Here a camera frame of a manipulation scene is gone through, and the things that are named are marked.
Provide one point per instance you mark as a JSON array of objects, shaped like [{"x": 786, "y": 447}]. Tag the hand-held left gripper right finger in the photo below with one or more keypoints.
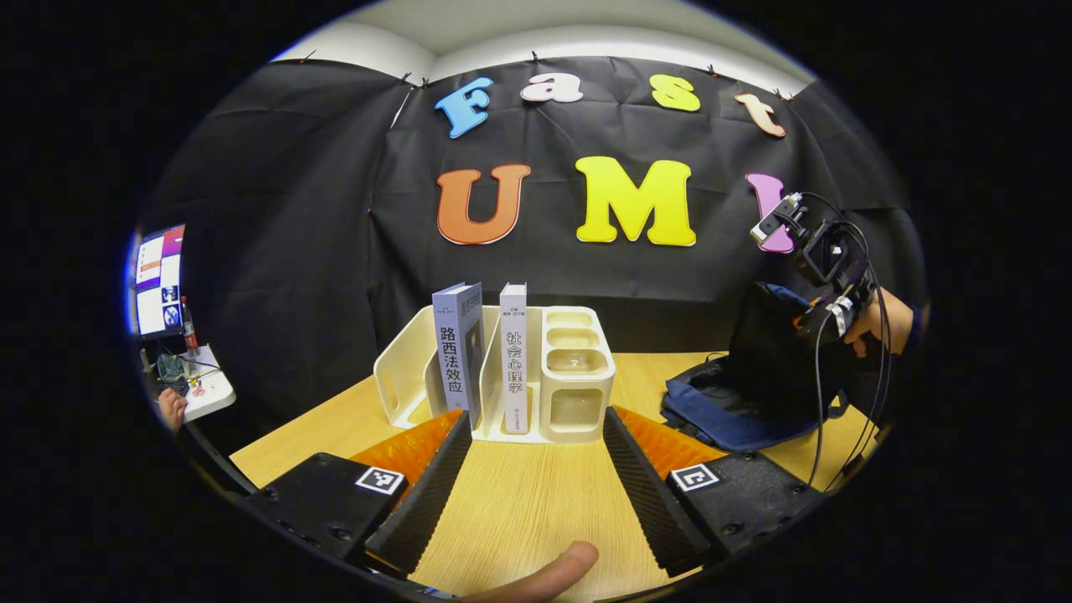
[{"x": 649, "y": 494}]

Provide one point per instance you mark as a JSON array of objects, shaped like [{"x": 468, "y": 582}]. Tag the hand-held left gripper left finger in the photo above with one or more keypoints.
[{"x": 431, "y": 494}]

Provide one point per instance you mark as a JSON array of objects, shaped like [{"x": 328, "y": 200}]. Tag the cream plastic bookshelf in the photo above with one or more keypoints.
[{"x": 578, "y": 410}]

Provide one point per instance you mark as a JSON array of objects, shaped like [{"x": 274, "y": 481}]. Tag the blue-grey book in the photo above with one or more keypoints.
[{"x": 452, "y": 360}]

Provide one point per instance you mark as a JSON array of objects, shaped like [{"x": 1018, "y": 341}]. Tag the blue schoolbag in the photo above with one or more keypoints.
[{"x": 754, "y": 377}]

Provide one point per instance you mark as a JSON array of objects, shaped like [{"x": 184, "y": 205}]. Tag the white book with grey pattern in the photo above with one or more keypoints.
[{"x": 513, "y": 368}]

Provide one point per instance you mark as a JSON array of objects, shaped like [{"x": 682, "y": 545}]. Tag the white side table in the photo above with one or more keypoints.
[{"x": 209, "y": 389}]

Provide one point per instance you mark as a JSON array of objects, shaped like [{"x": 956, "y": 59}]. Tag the red bottle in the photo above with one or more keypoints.
[{"x": 191, "y": 328}]

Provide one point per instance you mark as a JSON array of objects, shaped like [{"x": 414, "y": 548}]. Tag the black backdrop cloth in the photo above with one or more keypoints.
[{"x": 318, "y": 209}]

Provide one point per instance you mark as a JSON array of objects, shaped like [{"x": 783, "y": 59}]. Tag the computer monitor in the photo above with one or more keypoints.
[{"x": 159, "y": 276}]

